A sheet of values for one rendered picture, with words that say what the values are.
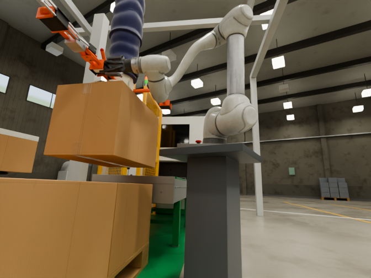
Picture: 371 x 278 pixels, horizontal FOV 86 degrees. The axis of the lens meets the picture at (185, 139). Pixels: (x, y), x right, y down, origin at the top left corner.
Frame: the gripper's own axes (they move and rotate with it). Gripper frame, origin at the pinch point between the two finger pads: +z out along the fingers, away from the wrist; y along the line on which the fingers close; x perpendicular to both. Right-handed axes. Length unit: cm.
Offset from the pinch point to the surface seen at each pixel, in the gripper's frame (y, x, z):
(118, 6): -59, 15, 3
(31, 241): 80, -48, -21
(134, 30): -41.9, 19.5, -9.5
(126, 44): -28.6, 17.0, -5.7
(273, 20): -190, 177, -161
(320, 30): -543, 622, -490
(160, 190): 70, 62, -26
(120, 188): 68, -1, -21
